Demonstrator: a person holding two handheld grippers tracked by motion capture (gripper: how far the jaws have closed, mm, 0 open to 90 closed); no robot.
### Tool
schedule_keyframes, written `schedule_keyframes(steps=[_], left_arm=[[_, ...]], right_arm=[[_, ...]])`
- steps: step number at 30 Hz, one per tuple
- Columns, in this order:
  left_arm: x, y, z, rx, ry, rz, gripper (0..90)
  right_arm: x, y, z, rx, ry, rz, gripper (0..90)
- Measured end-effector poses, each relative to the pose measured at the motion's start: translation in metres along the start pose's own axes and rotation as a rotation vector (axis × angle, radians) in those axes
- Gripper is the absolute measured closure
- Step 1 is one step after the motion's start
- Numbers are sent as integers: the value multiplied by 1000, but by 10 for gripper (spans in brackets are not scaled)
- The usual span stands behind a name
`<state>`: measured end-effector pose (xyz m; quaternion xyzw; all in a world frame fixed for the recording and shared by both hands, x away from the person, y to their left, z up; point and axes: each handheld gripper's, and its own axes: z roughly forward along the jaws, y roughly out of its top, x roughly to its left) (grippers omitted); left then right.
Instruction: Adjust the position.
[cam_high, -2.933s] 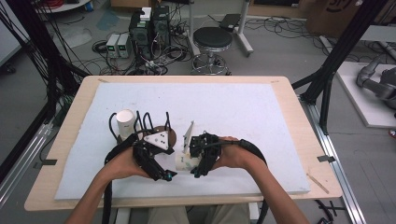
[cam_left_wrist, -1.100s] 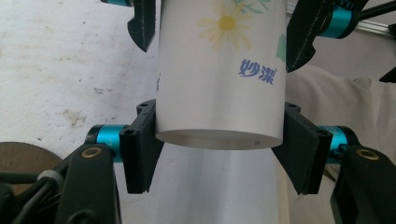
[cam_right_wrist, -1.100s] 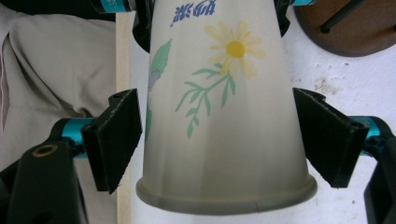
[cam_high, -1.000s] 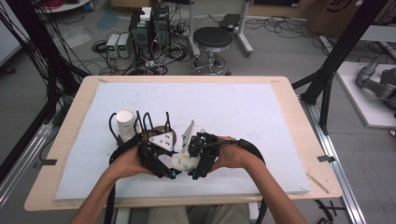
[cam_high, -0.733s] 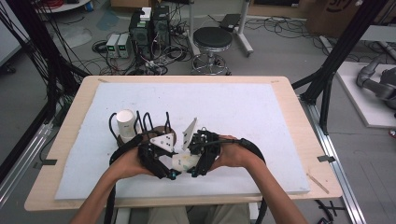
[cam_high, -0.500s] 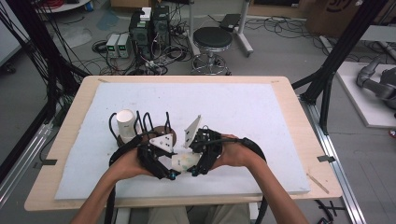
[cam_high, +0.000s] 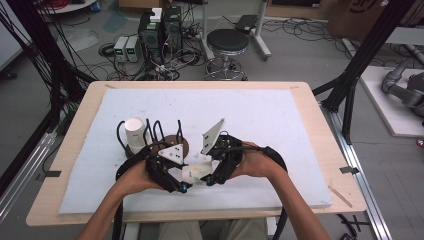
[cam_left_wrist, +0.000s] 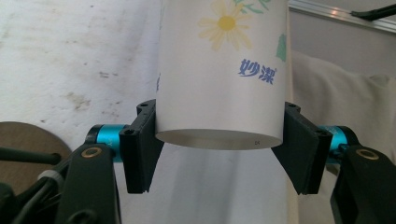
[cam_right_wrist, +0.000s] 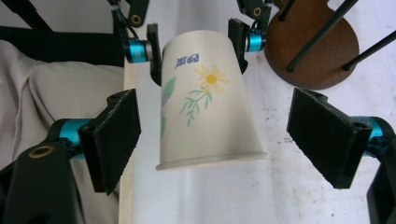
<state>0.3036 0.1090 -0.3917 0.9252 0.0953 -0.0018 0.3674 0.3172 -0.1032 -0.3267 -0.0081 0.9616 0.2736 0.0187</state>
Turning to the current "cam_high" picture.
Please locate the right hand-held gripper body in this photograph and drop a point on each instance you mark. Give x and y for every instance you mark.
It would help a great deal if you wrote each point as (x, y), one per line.
(226, 150)

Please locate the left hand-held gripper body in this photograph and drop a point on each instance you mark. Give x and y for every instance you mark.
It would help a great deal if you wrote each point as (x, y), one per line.
(170, 154)

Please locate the single white paper cup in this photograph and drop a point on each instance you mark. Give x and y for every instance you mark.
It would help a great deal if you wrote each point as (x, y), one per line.
(196, 173)

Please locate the person's right hand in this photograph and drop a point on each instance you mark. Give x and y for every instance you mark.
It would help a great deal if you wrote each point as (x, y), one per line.
(256, 163)

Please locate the person's left hand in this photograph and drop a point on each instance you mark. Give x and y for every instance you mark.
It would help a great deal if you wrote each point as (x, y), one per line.
(136, 178)

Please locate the white foam mat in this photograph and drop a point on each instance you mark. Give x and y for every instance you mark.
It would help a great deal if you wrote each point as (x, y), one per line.
(250, 110)

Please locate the white table leg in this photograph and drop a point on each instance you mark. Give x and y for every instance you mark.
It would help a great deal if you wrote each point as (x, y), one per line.
(271, 226)
(132, 232)

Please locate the black round stool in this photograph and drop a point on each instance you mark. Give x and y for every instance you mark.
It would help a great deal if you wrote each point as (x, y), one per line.
(227, 40)

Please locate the grey power supply unit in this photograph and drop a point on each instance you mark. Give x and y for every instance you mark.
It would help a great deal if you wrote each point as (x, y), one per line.
(120, 48)
(133, 48)

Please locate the black computer tower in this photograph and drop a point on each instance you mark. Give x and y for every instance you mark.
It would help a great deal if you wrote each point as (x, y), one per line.
(150, 40)
(172, 28)

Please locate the white metal stand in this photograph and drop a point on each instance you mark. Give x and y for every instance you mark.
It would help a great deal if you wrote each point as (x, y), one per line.
(261, 36)

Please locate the thin wooden stick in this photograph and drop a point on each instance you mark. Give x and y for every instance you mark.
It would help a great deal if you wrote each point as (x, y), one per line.
(340, 196)

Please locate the black flat device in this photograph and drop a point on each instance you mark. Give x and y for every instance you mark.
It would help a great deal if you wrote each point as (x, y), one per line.
(246, 24)

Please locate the small white box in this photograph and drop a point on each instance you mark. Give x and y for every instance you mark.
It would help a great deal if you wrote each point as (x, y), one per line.
(156, 15)

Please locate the white floor board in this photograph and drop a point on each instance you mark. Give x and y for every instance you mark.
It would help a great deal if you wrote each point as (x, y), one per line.
(386, 106)

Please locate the cardboard box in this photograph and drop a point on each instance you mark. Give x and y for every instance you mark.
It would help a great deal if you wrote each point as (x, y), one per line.
(360, 16)

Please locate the aluminium rail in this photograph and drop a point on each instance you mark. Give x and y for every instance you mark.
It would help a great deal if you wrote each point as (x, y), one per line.
(360, 173)
(23, 170)

